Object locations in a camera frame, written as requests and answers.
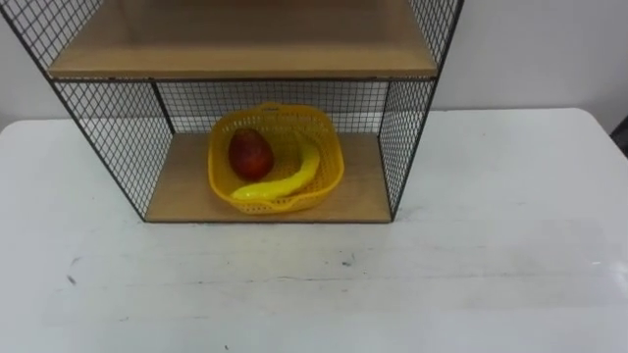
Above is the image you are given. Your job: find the yellow banana toy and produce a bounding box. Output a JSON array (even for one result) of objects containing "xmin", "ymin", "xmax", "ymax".
[{"xmin": 230, "ymin": 142, "xmax": 322, "ymax": 202}]

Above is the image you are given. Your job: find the yellow plastic basket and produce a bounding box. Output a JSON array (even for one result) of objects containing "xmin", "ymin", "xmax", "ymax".
[{"xmin": 207, "ymin": 101, "xmax": 345, "ymax": 216}]

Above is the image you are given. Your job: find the red mango toy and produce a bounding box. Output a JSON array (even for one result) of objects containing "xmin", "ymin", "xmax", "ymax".
[{"xmin": 228, "ymin": 127, "xmax": 275, "ymax": 182}]

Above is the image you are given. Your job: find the white table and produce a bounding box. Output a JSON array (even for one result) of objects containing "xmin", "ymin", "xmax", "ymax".
[{"xmin": 0, "ymin": 107, "xmax": 628, "ymax": 353}]

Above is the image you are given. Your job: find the wire mesh wooden shelf rack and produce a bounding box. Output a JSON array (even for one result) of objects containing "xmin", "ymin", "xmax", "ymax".
[{"xmin": 0, "ymin": 0, "xmax": 466, "ymax": 225}]

